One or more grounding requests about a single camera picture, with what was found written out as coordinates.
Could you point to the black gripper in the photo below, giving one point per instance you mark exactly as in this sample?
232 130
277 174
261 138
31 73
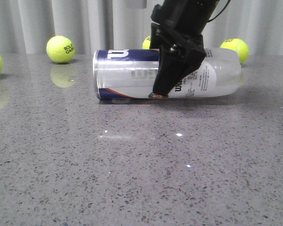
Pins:
176 30

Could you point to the clear Wilson tennis ball can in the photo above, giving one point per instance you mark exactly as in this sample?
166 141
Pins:
130 73

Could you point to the yellow tennis ball Roland Garros print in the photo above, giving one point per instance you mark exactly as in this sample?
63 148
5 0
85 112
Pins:
60 49

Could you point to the grey pleated curtain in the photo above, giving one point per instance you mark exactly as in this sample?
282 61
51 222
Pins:
27 25

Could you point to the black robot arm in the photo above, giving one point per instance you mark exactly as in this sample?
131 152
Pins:
176 31

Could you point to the right yellow tennis ball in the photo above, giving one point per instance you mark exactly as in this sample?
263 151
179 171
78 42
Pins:
238 46

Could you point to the centre yellow tennis ball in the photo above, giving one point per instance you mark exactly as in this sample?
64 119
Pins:
146 43

